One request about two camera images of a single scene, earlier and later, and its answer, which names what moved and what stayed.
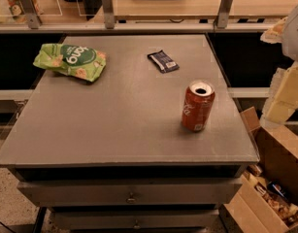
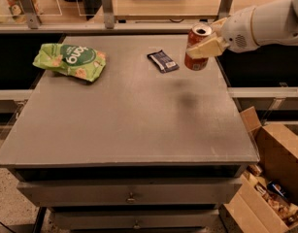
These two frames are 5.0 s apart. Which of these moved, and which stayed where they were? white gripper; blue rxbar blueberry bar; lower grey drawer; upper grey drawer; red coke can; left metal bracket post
Moved: white gripper; red coke can
Stayed: blue rxbar blueberry bar; upper grey drawer; left metal bracket post; lower grey drawer
